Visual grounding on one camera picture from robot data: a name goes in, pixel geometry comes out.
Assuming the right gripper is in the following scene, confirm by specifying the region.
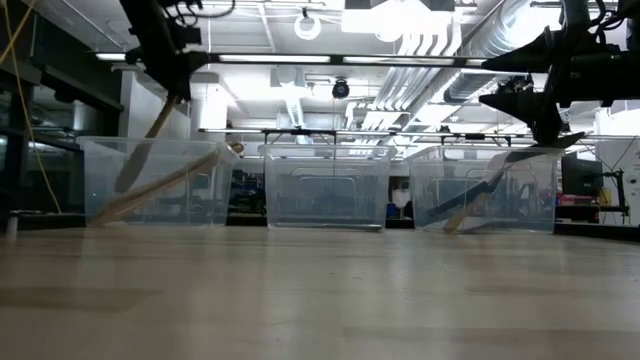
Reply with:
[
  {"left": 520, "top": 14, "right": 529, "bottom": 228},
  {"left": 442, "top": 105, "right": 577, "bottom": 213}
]
[{"left": 478, "top": 0, "right": 640, "bottom": 147}]

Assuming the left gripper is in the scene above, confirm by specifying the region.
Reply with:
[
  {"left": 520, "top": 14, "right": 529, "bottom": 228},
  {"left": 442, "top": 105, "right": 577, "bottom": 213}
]
[{"left": 120, "top": 0, "right": 209, "bottom": 103}]

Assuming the wooden fork spatula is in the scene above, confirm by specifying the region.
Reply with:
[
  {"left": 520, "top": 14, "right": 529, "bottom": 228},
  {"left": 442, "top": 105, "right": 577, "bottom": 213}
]
[{"left": 92, "top": 141, "right": 245, "bottom": 226}]

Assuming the slotted wooden spoon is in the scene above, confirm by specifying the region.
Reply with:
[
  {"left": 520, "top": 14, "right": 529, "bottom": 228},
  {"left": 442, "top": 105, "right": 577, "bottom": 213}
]
[{"left": 99, "top": 152, "right": 221, "bottom": 222}]

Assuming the black spatula plain handle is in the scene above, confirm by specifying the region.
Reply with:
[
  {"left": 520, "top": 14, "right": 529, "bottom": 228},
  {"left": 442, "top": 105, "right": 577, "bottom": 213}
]
[{"left": 429, "top": 131, "right": 586, "bottom": 221}]

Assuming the curved wooden spatula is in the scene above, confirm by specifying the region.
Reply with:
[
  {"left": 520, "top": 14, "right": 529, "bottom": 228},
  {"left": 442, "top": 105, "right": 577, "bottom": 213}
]
[{"left": 442, "top": 167, "right": 506, "bottom": 234}]

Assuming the black monitor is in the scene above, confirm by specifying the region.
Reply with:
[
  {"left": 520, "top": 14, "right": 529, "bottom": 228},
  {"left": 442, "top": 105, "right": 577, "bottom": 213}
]
[{"left": 560, "top": 155, "right": 605, "bottom": 197}]

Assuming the long ceiling light bar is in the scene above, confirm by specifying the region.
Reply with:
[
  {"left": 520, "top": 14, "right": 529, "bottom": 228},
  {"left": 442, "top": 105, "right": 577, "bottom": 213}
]
[{"left": 94, "top": 52, "right": 501, "bottom": 69}]

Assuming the clear plastic bin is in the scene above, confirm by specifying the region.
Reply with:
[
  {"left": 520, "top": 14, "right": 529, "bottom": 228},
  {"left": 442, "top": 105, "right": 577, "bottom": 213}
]
[
  {"left": 75, "top": 135, "right": 241, "bottom": 229},
  {"left": 404, "top": 145, "right": 566, "bottom": 235},
  {"left": 256, "top": 143, "right": 397, "bottom": 232}
]

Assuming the red box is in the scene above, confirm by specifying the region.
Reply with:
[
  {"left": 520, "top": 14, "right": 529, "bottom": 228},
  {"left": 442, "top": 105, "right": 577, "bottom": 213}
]
[{"left": 557, "top": 194, "right": 595, "bottom": 207}]

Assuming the white background object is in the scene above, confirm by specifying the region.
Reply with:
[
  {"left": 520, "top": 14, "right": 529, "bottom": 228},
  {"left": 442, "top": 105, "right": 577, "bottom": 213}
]
[{"left": 391, "top": 187, "right": 414, "bottom": 211}]

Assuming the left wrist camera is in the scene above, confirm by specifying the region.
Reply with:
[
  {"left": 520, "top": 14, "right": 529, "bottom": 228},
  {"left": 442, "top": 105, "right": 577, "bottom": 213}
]
[{"left": 169, "top": 23, "right": 202, "bottom": 47}]

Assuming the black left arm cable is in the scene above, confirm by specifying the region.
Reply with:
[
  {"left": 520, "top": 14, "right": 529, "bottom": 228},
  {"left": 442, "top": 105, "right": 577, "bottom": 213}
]
[{"left": 164, "top": 0, "right": 237, "bottom": 20}]

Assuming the white ring light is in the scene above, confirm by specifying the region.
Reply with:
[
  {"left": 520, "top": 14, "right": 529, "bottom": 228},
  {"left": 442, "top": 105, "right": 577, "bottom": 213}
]
[{"left": 293, "top": 9, "right": 323, "bottom": 42}]

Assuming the yellow hanging cable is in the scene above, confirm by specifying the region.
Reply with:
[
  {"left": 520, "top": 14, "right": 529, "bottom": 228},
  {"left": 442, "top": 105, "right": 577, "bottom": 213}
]
[{"left": 0, "top": 0, "right": 62, "bottom": 215}]

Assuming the black overhead truss rail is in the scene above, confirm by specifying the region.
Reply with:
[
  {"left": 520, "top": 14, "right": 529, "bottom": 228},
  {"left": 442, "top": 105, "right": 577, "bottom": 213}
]
[{"left": 198, "top": 127, "right": 640, "bottom": 140}]

